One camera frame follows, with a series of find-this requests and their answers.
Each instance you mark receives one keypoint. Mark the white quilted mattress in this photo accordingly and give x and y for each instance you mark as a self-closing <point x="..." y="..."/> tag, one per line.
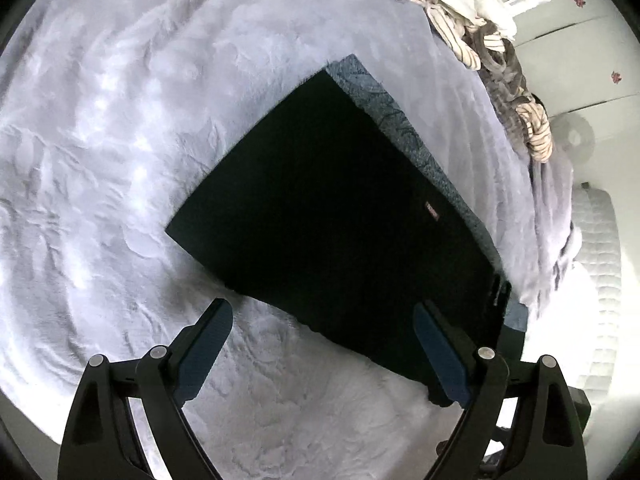
<point x="602" y="285"/>

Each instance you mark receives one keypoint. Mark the white wardrobe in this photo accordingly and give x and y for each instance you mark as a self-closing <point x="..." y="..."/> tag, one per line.
<point x="575" y="40"/>

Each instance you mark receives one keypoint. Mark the grey beige cloth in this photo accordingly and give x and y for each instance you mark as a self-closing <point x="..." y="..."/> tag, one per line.
<point x="512" y="82"/>

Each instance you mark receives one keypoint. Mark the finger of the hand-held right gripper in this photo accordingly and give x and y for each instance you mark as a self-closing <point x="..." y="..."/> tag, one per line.
<point x="501" y="300"/>

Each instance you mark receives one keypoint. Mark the white fan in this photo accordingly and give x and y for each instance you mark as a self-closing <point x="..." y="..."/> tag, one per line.
<point x="575" y="136"/>

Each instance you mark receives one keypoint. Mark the striped cloth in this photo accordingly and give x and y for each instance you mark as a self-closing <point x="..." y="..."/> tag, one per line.
<point x="462" y="42"/>

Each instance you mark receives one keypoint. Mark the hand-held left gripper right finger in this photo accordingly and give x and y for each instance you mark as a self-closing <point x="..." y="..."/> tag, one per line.
<point x="445" y="355"/>

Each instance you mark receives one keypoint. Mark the lavender plush blanket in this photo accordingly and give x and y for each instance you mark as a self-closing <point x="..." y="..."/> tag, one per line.
<point x="125" y="160"/>

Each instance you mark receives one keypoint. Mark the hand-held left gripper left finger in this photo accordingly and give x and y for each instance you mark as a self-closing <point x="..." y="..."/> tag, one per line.
<point x="200" y="355"/>

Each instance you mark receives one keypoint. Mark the black pants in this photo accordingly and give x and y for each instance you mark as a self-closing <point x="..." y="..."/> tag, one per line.
<point x="325" y="210"/>

